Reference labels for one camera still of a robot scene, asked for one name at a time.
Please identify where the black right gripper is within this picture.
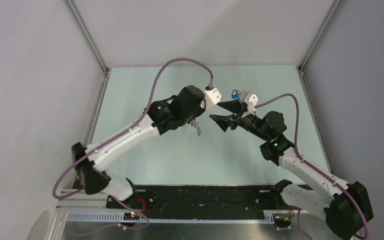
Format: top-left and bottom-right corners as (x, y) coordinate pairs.
(209, 97), (270, 142)

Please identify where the grey perforated metal key ring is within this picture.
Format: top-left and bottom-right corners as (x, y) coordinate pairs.
(189, 118), (203, 137)

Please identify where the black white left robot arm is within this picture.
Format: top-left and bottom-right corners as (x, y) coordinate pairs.
(71, 85), (220, 208)

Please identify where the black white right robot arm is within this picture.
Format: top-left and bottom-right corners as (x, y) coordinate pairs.
(209, 100), (374, 240)

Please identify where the blue key tag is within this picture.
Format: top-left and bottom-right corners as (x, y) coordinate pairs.
(231, 93), (240, 99)

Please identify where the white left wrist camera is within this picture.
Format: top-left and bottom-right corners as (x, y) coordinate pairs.
(204, 87), (222, 109)

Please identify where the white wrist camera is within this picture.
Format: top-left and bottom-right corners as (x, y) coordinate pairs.
(204, 87), (222, 109)
(239, 91), (259, 118)

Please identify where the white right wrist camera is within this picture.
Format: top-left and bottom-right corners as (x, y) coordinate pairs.
(239, 91), (259, 118)

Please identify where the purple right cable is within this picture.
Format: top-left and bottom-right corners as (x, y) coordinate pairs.
(254, 93), (371, 240)

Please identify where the purple cable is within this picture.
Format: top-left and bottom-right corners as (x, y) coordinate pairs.
(52, 57), (215, 200)
(254, 93), (371, 240)

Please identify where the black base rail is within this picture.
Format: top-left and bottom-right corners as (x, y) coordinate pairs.
(105, 184), (299, 221)

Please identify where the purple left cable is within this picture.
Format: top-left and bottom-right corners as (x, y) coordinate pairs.
(52, 57), (215, 200)

